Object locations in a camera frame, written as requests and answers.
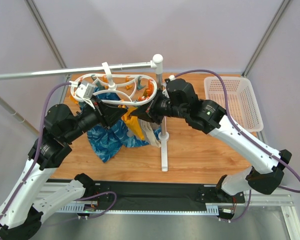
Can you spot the grey cloth garment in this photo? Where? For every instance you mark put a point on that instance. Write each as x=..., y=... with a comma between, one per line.
x=148, y=129

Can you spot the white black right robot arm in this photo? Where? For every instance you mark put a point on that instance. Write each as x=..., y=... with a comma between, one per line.
x=265, y=173

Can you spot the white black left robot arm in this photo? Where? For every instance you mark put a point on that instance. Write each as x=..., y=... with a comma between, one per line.
x=21, y=216

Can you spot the white perforated plastic basket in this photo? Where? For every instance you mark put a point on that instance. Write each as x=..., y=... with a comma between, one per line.
x=242, y=102

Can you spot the white round clip hanger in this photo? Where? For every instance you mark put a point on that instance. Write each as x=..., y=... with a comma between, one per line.
x=124, y=84

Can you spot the blue patterned shorts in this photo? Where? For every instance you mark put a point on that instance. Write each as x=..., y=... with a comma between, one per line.
x=106, y=143

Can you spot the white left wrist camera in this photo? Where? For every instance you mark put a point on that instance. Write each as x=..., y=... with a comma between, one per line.
x=82, y=91

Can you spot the white drying rack stand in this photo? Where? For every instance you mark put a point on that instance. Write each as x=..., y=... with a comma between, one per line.
x=64, y=71

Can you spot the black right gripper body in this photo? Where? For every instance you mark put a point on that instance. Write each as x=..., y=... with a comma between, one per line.
x=153, y=111

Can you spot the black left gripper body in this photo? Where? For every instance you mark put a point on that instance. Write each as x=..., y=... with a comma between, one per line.
x=101, y=114

